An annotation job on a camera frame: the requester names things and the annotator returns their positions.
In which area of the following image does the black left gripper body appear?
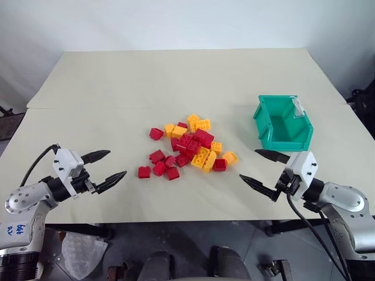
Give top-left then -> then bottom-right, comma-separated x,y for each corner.
70,167 -> 99,200

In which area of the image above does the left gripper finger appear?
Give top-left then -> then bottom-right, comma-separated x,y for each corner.
80,149 -> 112,165
94,170 -> 128,196

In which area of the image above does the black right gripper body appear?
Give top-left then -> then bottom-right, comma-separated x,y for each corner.
272,170 -> 301,203

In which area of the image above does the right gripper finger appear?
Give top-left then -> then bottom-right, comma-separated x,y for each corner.
238,173 -> 279,201
254,148 -> 290,165

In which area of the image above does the green plastic storage bin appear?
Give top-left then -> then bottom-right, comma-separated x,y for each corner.
252,94 -> 315,153

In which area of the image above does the clear bin label holder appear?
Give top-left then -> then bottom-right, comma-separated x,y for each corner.
292,97 -> 306,119

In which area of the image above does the yellow rounded plastic toy brick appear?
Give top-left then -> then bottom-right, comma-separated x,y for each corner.
202,151 -> 218,174

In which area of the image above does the red plastic toy brick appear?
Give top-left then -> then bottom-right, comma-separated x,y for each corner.
149,127 -> 165,142

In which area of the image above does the clear plastic bag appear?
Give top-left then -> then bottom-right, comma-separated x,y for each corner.
60,230 -> 109,279

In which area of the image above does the dark stand beside table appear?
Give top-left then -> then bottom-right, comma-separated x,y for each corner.
0,105 -> 23,142

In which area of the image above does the black equipment beside table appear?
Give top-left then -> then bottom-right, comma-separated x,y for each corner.
345,86 -> 375,131

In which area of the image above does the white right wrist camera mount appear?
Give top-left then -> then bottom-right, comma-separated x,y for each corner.
283,150 -> 318,202

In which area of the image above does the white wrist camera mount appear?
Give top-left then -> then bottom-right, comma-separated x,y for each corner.
52,148 -> 86,200
283,150 -> 318,202

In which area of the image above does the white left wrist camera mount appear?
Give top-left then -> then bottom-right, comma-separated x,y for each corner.
52,148 -> 86,200

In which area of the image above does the black table frame bar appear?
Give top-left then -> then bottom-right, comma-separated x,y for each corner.
46,223 -> 114,240
264,219 -> 333,237

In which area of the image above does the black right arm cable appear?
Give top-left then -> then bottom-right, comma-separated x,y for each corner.
286,191 -> 354,281

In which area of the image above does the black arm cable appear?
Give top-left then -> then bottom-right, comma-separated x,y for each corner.
19,143 -> 61,188
286,191 -> 354,281

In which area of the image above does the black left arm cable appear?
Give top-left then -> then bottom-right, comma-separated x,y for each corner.
19,143 -> 61,188

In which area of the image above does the rusty metal bracket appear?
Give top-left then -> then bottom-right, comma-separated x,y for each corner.
258,258 -> 291,278
107,259 -> 139,281

